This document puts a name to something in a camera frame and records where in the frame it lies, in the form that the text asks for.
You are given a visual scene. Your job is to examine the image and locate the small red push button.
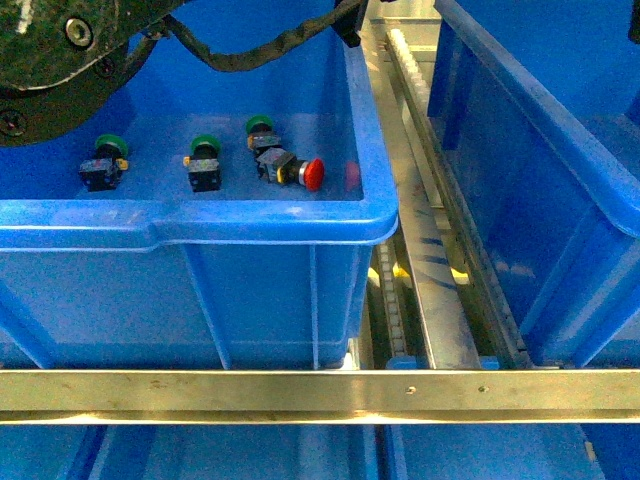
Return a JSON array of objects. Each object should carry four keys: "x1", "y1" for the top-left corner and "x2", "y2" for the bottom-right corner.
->
[{"x1": 256, "y1": 147, "x2": 325, "y2": 192}]

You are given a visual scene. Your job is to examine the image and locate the blue source bin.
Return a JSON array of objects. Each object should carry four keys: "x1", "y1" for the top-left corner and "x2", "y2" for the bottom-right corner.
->
[{"x1": 1, "y1": 1, "x2": 398, "y2": 369}]

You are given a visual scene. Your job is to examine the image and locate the white roller track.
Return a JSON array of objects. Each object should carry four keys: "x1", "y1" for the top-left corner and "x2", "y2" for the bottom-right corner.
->
[{"x1": 376, "y1": 243, "x2": 407, "y2": 357}]

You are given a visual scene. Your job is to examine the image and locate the green push button right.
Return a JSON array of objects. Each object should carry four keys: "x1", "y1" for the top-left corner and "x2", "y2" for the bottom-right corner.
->
[{"x1": 245, "y1": 115, "x2": 281, "y2": 157}]

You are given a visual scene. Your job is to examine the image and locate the green push button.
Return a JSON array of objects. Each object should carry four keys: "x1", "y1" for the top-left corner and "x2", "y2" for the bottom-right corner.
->
[
  {"x1": 245, "y1": 115, "x2": 281, "y2": 157},
  {"x1": 183, "y1": 134, "x2": 221, "y2": 193},
  {"x1": 78, "y1": 134, "x2": 129, "y2": 192}
]

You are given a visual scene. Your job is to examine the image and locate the green push button middle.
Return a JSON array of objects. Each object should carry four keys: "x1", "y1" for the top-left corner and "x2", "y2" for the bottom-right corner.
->
[{"x1": 183, "y1": 134, "x2": 221, "y2": 193}]

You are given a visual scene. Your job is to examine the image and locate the green push button left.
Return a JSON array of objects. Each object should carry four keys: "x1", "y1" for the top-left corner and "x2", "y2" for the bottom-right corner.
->
[{"x1": 78, "y1": 134, "x2": 129, "y2": 192}]

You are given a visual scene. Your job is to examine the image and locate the blue target bin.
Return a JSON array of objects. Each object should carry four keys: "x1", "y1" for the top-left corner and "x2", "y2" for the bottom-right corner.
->
[{"x1": 427, "y1": 1, "x2": 639, "y2": 367}]

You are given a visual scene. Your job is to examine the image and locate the blue lower shelf bin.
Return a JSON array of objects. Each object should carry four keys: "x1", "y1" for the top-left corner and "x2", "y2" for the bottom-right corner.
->
[{"x1": 1, "y1": 424, "x2": 639, "y2": 479}]

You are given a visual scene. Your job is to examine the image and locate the metal divider rail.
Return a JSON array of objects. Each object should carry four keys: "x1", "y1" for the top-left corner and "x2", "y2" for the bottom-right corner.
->
[{"x1": 362, "y1": 1, "x2": 481, "y2": 370}]

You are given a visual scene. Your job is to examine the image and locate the black braided cable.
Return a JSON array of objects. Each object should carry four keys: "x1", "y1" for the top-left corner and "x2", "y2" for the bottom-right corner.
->
[{"x1": 162, "y1": 0, "x2": 364, "y2": 74}]

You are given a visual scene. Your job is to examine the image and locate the metal front rack rail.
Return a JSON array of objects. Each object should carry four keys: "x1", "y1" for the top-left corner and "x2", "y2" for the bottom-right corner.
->
[{"x1": 1, "y1": 370, "x2": 639, "y2": 424}]

